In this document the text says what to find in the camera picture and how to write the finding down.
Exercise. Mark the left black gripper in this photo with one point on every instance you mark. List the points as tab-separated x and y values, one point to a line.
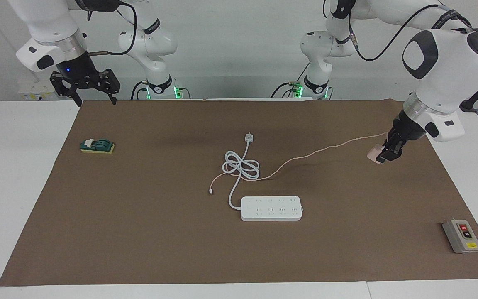
407	128

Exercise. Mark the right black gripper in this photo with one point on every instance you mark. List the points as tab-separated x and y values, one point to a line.
77	72

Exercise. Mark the pink charger adapter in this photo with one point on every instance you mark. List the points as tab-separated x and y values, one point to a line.
374	154

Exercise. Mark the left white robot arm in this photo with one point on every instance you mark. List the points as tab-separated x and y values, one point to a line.
442	83

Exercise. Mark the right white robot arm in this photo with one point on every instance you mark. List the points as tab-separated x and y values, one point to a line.
48	25

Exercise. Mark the white power strip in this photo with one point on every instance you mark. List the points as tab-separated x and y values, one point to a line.
272	209

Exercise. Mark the brown table mat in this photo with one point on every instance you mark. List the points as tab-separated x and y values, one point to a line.
139	249

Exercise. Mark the white wall box yellow labels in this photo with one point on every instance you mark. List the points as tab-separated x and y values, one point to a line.
35	89

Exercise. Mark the green knife switch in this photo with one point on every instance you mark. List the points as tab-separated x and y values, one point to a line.
98	145

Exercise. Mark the grey on-off switch box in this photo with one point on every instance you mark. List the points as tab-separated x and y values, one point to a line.
459	241

